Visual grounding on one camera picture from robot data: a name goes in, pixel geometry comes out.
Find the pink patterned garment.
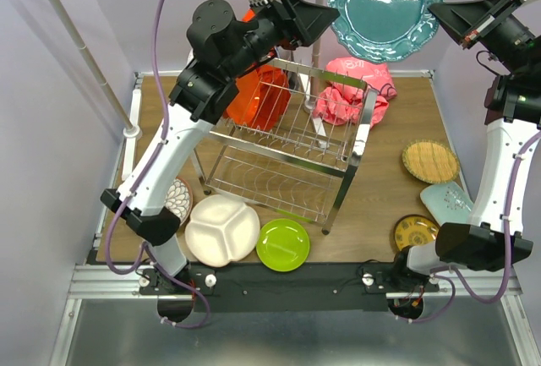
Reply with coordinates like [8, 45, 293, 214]
[312, 57, 397, 128]

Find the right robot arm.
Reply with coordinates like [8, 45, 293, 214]
[388, 0, 540, 297]

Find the black base bar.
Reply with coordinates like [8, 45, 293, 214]
[139, 260, 424, 314]

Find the woven bamboo plate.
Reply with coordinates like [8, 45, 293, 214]
[402, 139, 460, 184]

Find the teal scalloped plate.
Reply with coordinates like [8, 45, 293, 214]
[327, 0, 443, 64]

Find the pale blue square plate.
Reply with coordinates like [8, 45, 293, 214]
[420, 182, 473, 226]

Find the white divided plate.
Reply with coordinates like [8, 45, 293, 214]
[184, 194, 260, 267]

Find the floral brown rim plate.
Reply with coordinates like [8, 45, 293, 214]
[165, 177, 194, 225]

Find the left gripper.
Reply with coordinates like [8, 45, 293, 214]
[223, 0, 340, 80]

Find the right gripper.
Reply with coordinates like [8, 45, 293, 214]
[429, 0, 536, 75]

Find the lime green plate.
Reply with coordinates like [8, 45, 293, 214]
[255, 218, 311, 273]

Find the orange garment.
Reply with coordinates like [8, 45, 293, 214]
[236, 8, 292, 131]

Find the white clothes rail frame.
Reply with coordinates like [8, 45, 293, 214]
[26, 0, 331, 181]

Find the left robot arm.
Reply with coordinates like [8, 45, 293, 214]
[101, 0, 340, 294]

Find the yellow black patterned plate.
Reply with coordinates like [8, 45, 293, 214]
[392, 215, 440, 251]

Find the steel two-tier dish rack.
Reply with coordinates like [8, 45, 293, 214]
[191, 58, 377, 235]

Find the orange plate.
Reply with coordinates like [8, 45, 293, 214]
[224, 71, 260, 125]

